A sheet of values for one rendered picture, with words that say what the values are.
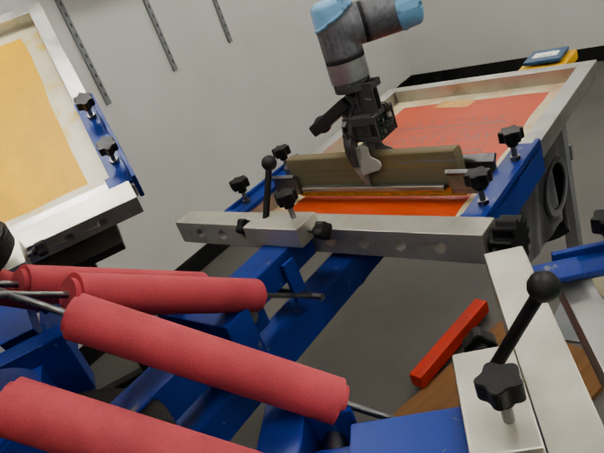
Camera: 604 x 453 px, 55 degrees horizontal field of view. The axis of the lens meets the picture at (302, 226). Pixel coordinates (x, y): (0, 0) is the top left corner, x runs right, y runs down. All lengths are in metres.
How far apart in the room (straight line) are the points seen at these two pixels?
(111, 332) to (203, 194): 2.91
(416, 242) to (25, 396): 0.58
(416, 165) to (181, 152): 2.40
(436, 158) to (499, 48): 4.02
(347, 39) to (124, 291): 0.62
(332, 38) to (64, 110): 0.75
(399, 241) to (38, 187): 0.84
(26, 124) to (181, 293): 0.92
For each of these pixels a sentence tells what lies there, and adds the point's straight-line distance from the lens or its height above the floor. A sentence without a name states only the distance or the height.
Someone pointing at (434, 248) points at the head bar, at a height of 1.01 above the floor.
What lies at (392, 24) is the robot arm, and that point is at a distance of 1.11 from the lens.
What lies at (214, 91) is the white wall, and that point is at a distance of 3.61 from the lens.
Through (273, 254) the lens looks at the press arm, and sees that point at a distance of 0.97.
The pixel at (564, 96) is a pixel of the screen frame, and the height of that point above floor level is 0.99.
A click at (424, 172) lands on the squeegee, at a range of 1.13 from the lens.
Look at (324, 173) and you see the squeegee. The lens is 1.26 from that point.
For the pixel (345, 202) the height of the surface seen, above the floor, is 0.95.
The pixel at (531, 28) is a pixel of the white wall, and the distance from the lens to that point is 4.99.
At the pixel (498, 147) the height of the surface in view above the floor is 0.95.
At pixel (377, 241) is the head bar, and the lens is 0.94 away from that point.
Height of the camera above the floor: 1.47
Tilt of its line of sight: 25 degrees down
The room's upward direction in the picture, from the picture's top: 21 degrees counter-clockwise
